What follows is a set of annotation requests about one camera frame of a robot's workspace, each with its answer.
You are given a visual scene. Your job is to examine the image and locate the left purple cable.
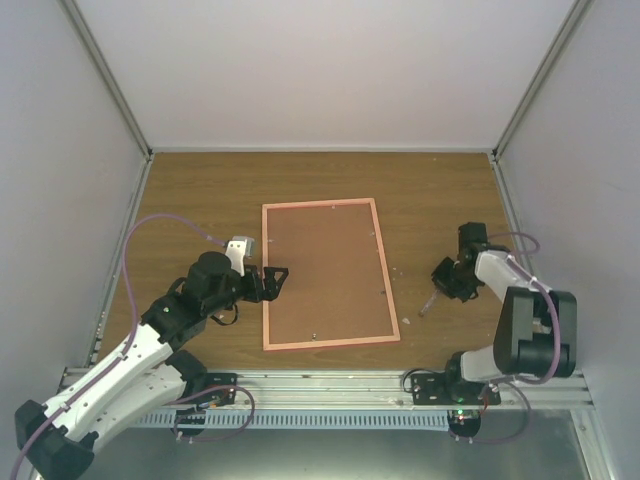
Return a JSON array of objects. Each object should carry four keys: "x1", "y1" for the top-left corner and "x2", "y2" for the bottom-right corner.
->
[{"x1": 0, "y1": 212, "x2": 231, "y2": 480}]

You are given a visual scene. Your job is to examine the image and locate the vertical aluminium post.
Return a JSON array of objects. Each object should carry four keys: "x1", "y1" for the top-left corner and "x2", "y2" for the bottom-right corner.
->
[
  {"x1": 491, "y1": 0, "x2": 593, "y2": 163},
  {"x1": 58, "y1": 0, "x2": 153, "y2": 162}
]

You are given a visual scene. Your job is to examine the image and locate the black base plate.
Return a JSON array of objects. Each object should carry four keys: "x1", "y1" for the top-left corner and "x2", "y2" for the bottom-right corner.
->
[
  {"x1": 198, "y1": 372, "x2": 238, "y2": 408},
  {"x1": 409, "y1": 372, "x2": 501, "y2": 406}
]

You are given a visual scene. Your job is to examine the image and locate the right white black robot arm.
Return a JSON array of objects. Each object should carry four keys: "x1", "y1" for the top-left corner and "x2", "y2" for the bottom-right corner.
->
[{"x1": 431, "y1": 222, "x2": 578, "y2": 405}]

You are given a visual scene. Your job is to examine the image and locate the purple cable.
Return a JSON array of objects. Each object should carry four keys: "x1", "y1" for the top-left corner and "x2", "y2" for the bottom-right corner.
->
[
  {"x1": 0, "y1": 212, "x2": 231, "y2": 480},
  {"x1": 487, "y1": 231, "x2": 561, "y2": 386}
]

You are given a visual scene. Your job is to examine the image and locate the pink picture frame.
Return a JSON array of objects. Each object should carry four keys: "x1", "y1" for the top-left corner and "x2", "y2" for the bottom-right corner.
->
[{"x1": 262, "y1": 198, "x2": 400, "y2": 351}]

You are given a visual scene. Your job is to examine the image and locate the left vertical aluminium post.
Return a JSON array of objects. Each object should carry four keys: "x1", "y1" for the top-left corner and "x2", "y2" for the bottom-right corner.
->
[{"x1": 58, "y1": 0, "x2": 153, "y2": 162}]

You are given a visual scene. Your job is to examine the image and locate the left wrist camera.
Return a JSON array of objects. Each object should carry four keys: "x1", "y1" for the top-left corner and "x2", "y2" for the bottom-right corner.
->
[{"x1": 225, "y1": 236, "x2": 255, "y2": 277}]

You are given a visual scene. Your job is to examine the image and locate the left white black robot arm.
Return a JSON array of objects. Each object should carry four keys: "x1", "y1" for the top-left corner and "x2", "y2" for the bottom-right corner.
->
[{"x1": 14, "y1": 251, "x2": 289, "y2": 479}]

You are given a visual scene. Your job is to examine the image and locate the aluminium mounting rail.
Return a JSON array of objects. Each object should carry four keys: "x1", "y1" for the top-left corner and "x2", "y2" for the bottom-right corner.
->
[{"x1": 54, "y1": 367, "x2": 594, "y2": 412}]

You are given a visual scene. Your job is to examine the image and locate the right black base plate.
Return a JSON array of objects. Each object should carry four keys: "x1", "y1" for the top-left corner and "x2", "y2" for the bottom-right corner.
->
[{"x1": 409, "y1": 372, "x2": 501, "y2": 406}]

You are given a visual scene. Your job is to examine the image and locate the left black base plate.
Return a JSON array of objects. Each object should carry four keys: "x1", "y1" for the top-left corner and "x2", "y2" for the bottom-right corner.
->
[{"x1": 198, "y1": 372, "x2": 238, "y2": 408}]

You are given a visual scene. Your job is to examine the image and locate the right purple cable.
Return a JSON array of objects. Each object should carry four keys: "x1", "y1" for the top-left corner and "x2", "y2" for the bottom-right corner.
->
[{"x1": 487, "y1": 231, "x2": 561, "y2": 386}]

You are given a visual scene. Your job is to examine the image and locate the long clear glass shard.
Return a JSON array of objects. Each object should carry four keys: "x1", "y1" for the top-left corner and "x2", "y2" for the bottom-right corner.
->
[{"x1": 418, "y1": 290, "x2": 439, "y2": 317}]

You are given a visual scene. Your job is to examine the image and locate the right vertical aluminium post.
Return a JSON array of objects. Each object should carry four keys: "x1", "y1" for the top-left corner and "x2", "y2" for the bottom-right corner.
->
[{"x1": 491, "y1": 0, "x2": 593, "y2": 163}]

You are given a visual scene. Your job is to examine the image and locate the grey slotted cable duct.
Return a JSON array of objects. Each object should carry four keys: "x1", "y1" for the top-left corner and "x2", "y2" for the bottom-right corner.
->
[{"x1": 134, "y1": 409, "x2": 451, "y2": 431}]

